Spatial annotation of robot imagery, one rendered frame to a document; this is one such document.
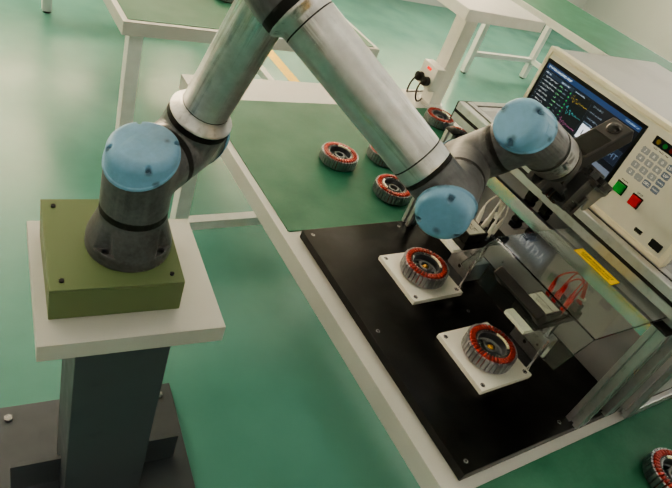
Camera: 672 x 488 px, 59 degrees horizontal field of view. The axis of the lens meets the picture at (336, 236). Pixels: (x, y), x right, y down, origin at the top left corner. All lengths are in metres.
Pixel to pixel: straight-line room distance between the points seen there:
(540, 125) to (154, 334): 0.73
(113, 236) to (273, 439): 1.04
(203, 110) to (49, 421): 1.11
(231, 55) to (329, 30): 0.26
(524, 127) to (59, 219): 0.81
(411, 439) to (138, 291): 0.55
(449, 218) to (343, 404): 1.39
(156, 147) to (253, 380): 1.19
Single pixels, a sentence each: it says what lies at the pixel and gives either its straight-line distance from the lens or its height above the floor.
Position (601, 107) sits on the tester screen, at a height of 1.28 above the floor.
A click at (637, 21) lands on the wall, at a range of 8.58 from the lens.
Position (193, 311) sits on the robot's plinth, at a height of 0.75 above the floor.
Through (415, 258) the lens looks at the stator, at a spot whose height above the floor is 0.80.
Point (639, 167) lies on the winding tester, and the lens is 1.20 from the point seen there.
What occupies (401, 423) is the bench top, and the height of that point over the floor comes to 0.75.
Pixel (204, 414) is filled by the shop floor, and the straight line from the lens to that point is 1.93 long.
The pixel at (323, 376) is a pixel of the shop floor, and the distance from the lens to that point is 2.13.
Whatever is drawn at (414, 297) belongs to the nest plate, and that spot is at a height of 0.78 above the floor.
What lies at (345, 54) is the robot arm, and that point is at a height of 1.34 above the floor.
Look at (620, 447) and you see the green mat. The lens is 1.39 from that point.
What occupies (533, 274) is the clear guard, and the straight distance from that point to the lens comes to 1.05.
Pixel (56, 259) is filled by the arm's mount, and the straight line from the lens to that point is 1.12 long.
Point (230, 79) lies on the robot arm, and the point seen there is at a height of 1.18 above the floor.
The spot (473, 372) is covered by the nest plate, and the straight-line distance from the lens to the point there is 1.24.
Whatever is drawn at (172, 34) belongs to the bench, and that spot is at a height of 0.72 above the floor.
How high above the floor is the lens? 1.59
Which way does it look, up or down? 36 degrees down
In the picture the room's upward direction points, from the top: 22 degrees clockwise
